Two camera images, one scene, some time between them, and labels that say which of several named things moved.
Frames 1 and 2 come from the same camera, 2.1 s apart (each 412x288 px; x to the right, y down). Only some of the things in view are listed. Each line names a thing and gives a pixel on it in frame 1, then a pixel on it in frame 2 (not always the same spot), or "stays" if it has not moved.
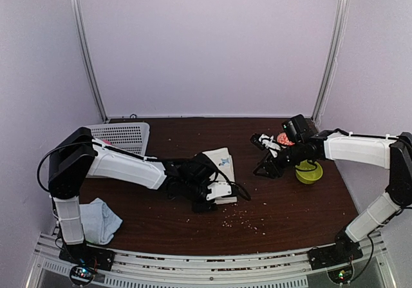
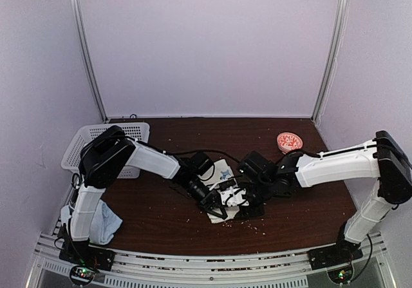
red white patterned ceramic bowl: x=282 y=138 stays
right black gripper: x=269 y=162 → x=248 y=213
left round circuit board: x=82 y=274 stays
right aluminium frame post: x=337 y=44 stays
